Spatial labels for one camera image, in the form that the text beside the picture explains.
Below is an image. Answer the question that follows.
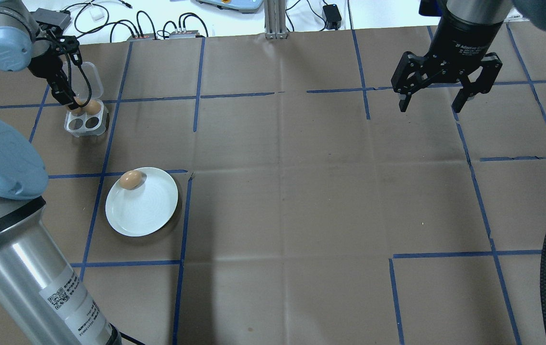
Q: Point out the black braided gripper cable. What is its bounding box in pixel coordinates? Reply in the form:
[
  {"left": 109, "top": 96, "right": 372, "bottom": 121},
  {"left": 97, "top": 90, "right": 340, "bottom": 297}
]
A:
[{"left": 65, "top": 48, "right": 93, "bottom": 104}]

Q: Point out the blue grey device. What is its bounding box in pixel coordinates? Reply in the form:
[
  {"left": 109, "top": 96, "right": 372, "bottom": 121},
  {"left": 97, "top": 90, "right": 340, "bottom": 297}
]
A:
[{"left": 195, "top": 0, "right": 265, "bottom": 13}]

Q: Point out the black power adapter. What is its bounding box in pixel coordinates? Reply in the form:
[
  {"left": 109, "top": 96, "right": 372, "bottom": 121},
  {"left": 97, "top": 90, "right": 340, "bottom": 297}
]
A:
[{"left": 323, "top": 4, "right": 343, "bottom": 30}]

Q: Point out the black electronics box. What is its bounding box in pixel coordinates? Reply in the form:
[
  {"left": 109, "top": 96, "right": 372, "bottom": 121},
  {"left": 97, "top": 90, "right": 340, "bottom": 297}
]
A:
[{"left": 30, "top": 8, "right": 72, "bottom": 30}]

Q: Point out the aluminium profile post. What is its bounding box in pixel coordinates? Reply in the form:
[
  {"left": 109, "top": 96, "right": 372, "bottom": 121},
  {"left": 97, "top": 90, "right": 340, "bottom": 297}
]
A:
[{"left": 264, "top": 0, "right": 289, "bottom": 40}]

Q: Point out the clear plastic egg carton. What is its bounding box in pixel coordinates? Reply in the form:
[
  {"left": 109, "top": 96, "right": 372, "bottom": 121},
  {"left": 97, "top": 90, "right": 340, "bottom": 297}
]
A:
[{"left": 64, "top": 61, "right": 110, "bottom": 138}]

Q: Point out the white round plate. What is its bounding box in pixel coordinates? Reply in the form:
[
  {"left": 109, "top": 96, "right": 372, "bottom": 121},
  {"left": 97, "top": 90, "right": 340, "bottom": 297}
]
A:
[{"left": 105, "top": 167, "right": 179, "bottom": 237}]

